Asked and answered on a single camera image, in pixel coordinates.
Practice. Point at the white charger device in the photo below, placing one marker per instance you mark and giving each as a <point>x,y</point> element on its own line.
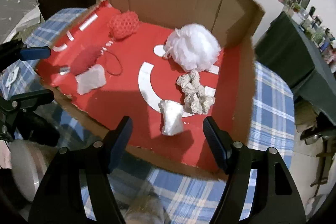
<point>12,77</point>

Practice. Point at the small glass jar yellow contents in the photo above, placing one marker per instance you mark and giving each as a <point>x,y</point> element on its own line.
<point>145,208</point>

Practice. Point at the coral mesh bath pouf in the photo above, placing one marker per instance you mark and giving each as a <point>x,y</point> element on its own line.
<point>123,25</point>

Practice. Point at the white sachet bag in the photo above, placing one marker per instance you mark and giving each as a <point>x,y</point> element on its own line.
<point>93,78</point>

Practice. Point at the beige crochet scrunchie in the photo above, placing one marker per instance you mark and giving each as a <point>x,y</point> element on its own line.
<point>196,100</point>

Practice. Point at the dark green covered side table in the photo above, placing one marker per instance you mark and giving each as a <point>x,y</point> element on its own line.
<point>287,51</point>

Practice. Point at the white mesh bath pouf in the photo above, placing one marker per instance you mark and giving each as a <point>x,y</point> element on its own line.
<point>192,47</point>

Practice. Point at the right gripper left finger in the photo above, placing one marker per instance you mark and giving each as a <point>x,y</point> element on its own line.
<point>58,198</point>

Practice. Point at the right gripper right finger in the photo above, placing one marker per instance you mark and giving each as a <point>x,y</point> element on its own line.
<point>276,198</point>

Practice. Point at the white cloth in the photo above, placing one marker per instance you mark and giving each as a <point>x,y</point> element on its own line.
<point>172,117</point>

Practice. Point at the cardboard box red interior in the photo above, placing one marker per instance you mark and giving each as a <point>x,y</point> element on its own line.
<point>138,78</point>

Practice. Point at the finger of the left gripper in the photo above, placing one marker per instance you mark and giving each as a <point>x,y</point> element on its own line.
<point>15,50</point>
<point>30,100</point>

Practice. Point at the red heart plush sponge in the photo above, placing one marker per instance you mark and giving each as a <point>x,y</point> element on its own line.
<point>82,62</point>

